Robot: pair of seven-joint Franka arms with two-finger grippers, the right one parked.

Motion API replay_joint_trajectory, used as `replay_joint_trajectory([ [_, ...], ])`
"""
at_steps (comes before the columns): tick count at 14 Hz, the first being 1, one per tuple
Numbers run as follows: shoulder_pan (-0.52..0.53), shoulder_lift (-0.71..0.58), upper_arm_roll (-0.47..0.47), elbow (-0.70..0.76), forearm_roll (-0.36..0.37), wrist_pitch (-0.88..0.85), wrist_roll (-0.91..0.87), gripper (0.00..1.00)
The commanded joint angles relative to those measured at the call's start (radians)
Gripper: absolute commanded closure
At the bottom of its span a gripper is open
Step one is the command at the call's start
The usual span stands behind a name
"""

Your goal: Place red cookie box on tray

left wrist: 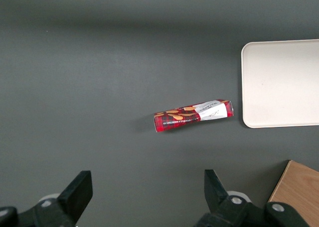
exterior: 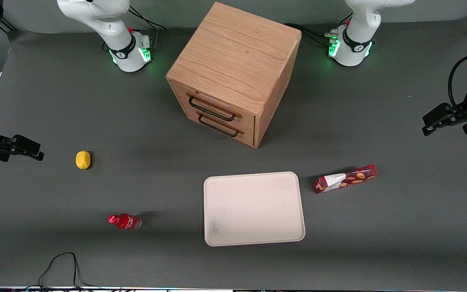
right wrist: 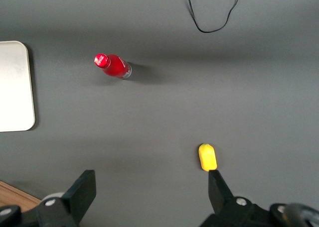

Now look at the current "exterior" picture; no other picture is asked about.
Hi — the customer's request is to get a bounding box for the red cookie box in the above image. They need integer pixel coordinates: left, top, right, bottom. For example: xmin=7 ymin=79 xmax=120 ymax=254
xmin=314 ymin=164 xmax=378 ymax=194

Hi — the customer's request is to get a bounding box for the beige rectangular tray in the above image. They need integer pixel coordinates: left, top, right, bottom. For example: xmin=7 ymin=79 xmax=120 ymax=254
xmin=204 ymin=172 xmax=306 ymax=247

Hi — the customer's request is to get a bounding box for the yellow lemon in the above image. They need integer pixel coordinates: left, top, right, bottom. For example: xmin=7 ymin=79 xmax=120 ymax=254
xmin=75 ymin=150 xmax=91 ymax=170

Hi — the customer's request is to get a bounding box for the red cola bottle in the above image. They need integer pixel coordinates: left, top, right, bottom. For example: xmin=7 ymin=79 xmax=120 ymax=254
xmin=108 ymin=213 xmax=142 ymax=231

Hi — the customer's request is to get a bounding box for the wooden drawer front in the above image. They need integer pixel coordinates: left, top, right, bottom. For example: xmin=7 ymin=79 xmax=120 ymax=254
xmin=171 ymin=82 xmax=256 ymax=127
xmin=178 ymin=106 xmax=255 ymax=147

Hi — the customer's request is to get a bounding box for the wooden drawer cabinet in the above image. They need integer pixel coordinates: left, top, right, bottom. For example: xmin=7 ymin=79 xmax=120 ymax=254
xmin=165 ymin=1 xmax=302 ymax=148

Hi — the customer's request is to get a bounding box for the black looped table cable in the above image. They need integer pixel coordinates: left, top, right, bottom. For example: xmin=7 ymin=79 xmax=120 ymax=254
xmin=27 ymin=252 xmax=96 ymax=291

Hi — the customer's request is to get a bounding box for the black left arm base cable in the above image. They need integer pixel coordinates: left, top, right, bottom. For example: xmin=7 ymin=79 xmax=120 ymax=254
xmin=285 ymin=23 xmax=339 ymax=46

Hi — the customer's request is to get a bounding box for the black arm base cable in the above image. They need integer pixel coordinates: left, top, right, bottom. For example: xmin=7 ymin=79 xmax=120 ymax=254
xmin=285 ymin=23 xmax=339 ymax=46
xmin=128 ymin=5 xmax=167 ymax=51

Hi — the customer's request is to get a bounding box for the black right arm base cable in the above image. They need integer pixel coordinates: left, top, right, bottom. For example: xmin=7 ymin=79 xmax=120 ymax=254
xmin=128 ymin=5 xmax=167 ymax=51

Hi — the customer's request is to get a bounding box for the black wire drawer handle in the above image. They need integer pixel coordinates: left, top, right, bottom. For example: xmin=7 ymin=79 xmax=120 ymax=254
xmin=197 ymin=112 xmax=244 ymax=138
xmin=186 ymin=94 xmax=242 ymax=122

